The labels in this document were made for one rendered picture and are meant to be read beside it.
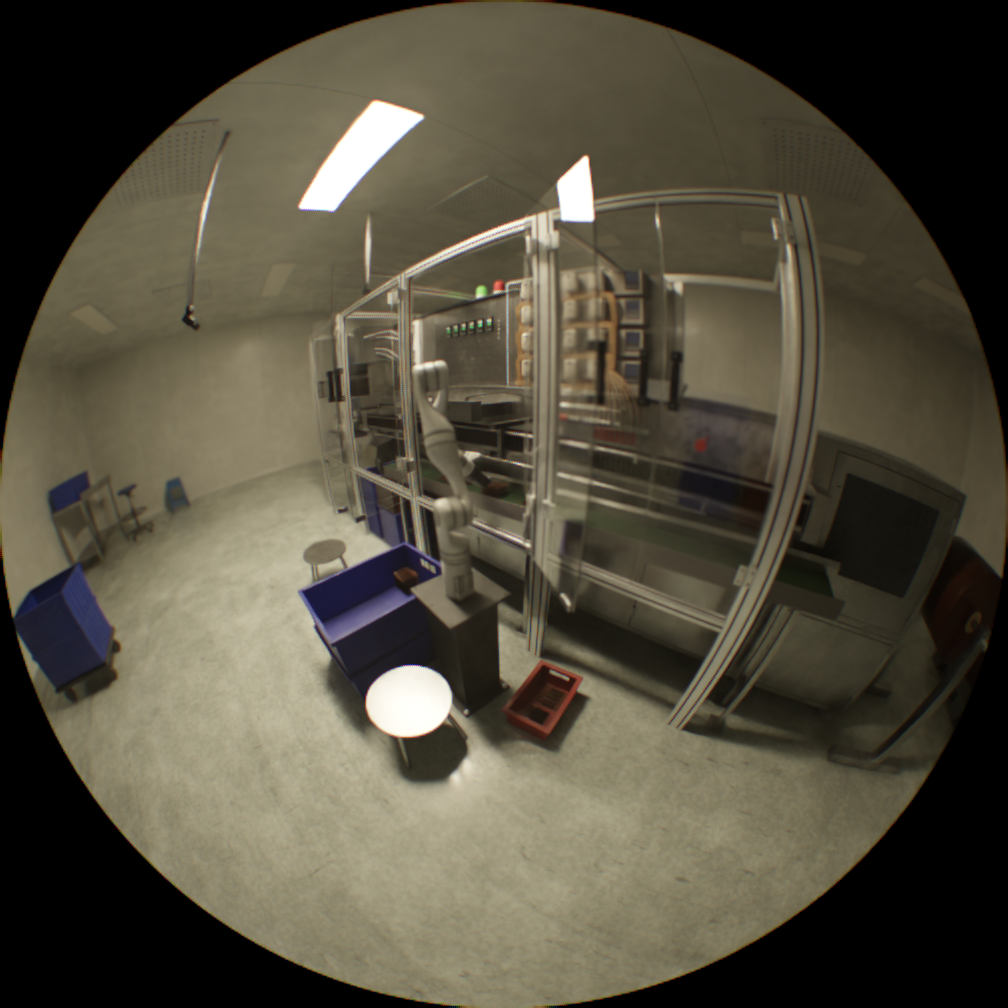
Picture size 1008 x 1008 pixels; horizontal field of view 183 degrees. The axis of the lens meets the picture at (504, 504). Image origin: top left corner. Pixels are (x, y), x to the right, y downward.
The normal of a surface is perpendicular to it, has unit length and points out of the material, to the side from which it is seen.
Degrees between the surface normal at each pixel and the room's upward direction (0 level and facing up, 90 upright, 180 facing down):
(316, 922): 0
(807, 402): 90
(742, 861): 0
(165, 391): 90
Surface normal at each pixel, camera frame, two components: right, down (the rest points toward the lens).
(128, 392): 0.74, 0.26
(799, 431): -0.67, 0.29
